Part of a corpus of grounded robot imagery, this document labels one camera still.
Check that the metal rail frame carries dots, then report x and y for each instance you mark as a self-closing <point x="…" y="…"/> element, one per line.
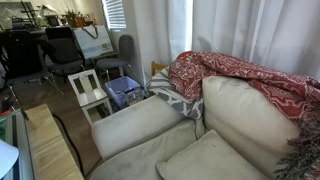
<point x="20" y="146"/>

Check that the beige throw pillow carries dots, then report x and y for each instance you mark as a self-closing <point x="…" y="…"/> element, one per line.
<point x="206" y="160"/>

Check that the white window blind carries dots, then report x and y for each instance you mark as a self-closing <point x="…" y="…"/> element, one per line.
<point x="114" y="14"/>

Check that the beige fabric sofa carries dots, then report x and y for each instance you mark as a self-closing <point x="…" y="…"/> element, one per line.
<point x="133" y="123"/>

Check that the beige sofa back cushion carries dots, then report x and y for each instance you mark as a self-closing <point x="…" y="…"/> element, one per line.
<point x="240" y="113"/>

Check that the red patterned fringed blanket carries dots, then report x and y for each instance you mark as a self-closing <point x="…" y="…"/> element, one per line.
<point x="233" y="73"/>

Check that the red sequin hat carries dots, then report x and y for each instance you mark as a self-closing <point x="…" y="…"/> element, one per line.
<point x="184" y="54"/>

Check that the green potted plant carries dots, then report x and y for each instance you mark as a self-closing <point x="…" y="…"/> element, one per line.
<point x="71" y="17"/>

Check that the blue plastic storage bin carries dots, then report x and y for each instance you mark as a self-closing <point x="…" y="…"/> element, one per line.
<point x="121" y="88"/>

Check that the white rounded cover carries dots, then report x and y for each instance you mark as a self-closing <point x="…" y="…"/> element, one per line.
<point x="7" y="158"/>

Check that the light wooden table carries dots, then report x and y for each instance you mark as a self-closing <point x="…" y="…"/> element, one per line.
<point x="50" y="146"/>

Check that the grey upholstered chair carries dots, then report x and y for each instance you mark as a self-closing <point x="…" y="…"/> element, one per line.
<point x="111" y="62"/>

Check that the grey white patterned blanket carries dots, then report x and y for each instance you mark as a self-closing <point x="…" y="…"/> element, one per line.
<point x="180" y="103"/>

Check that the white sheer curtain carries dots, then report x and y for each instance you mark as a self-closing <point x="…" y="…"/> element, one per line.
<point x="160" y="30"/>
<point x="273" y="30"/>

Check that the small white wooden stool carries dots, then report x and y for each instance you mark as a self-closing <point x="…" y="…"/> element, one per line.
<point x="89" y="96"/>

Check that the white tote bag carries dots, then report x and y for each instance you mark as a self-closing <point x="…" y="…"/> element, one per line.
<point x="93" y="41"/>

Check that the black office chair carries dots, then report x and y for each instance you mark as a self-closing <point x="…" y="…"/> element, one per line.
<point x="61" y="50"/>
<point x="20" y="56"/>

